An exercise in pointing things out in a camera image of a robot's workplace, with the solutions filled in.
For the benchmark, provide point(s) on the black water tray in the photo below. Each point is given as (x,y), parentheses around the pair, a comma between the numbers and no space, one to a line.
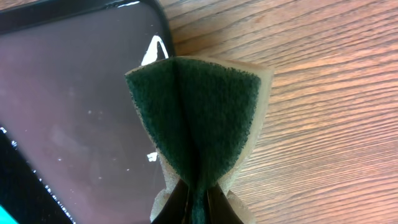
(75,150)

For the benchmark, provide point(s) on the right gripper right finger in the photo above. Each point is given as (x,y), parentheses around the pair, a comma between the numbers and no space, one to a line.
(218,209)

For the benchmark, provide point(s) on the green and yellow sponge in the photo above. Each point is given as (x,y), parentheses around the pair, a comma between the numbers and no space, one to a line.
(204,117)

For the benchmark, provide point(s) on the teal plastic tray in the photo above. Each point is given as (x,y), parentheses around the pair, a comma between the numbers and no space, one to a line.
(6,218)

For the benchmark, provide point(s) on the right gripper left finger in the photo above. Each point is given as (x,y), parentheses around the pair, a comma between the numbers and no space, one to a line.
(177,208)

